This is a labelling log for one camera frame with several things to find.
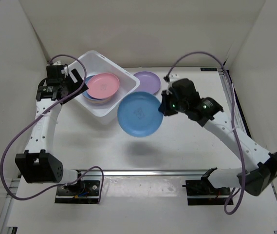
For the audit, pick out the purple plate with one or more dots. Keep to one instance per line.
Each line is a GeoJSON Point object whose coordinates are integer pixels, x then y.
{"type": "Point", "coordinates": [149, 82]}

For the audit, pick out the front aluminium rail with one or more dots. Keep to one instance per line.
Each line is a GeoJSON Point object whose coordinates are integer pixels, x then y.
{"type": "Point", "coordinates": [153, 172]}

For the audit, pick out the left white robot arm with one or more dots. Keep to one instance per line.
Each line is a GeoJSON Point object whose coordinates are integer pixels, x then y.
{"type": "Point", "coordinates": [37, 163]}

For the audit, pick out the pink plate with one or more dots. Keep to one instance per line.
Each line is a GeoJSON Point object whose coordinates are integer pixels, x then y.
{"type": "Point", "coordinates": [98, 101]}
{"type": "Point", "coordinates": [103, 85]}

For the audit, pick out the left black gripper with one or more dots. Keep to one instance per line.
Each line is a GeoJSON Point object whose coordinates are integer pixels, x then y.
{"type": "Point", "coordinates": [77, 85]}

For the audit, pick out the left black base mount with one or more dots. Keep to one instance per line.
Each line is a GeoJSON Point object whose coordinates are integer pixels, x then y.
{"type": "Point", "coordinates": [87, 190]}

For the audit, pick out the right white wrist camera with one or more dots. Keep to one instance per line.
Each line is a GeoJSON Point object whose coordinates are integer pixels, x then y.
{"type": "Point", "coordinates": [169, 79]}

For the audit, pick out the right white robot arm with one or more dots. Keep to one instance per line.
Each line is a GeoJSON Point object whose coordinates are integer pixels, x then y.
{"type": "Point", "coordinates": [258, 165]}

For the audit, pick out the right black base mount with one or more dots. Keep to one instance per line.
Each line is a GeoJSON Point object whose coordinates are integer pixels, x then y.
{"type": "Point", "coordinates": [199, 195]}

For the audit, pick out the blue plate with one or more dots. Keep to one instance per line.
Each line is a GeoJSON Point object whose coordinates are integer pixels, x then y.
{"type": "Point", "coordinates": [85, 94]}
{"type": "Point", "coordinates": [138, 114]}

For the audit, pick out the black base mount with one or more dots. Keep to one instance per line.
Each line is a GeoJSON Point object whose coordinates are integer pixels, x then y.
{"type": "Point", "coordinates": [199, 195]}
{"type": "Point", "coordinates": [87, 190]}

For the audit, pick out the blue plate front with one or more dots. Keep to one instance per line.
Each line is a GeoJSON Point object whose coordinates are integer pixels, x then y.
{"type": "Point", "coordinates": [85, 94]}

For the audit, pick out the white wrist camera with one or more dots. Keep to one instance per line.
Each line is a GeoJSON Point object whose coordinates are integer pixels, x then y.
{"type": "Point", "coordinates": [169, 79]}
{"type": "Point", "coordinates": [54, 63]}

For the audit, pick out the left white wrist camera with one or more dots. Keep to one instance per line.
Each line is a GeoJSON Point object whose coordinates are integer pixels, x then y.
{"type": "Point", "coordinates": [54, 63]}

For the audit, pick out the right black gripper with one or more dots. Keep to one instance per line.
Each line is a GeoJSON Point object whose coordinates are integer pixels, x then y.
{"type": "Point", "coordinates": [164, 108]}

